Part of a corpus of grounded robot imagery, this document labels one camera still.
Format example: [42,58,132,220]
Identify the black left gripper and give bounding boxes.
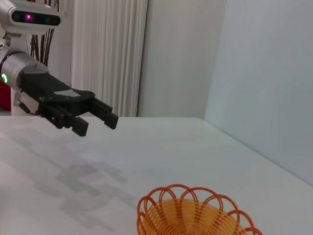
[21,71,119,137]

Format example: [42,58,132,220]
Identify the orange wire basket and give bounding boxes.
[136,184,264,235]

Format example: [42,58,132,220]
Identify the white pleated curtain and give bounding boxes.
[70,0,149,118]

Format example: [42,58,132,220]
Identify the red decorative twigs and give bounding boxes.
[29,0,61,69]

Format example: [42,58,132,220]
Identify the red box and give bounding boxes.
[0,80,12,112]

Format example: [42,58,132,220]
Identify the white robot head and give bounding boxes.
[0,0,66,34]

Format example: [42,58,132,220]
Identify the left gripper connector cable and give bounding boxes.
[14,92,41,116]

